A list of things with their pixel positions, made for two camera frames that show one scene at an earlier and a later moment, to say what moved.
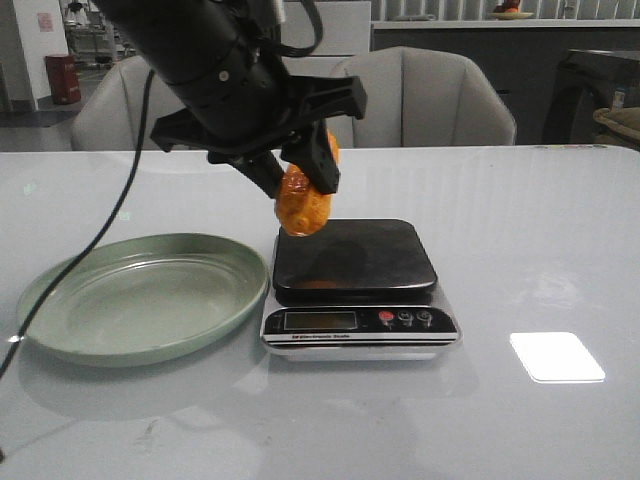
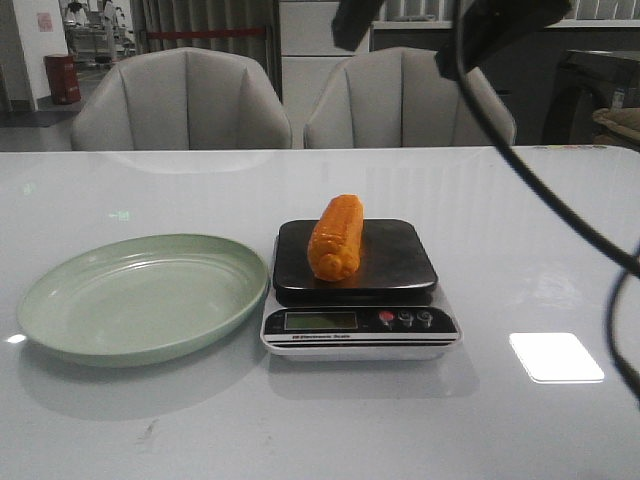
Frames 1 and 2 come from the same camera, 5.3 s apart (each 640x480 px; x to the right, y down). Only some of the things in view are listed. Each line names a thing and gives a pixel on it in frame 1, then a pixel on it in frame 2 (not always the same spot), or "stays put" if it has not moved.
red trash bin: x=64 y=78 stays put
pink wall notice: x=46 y=22 stays put
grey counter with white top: x=525 y=55 stays put
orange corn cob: x=303 y=207 → x=335 y=238
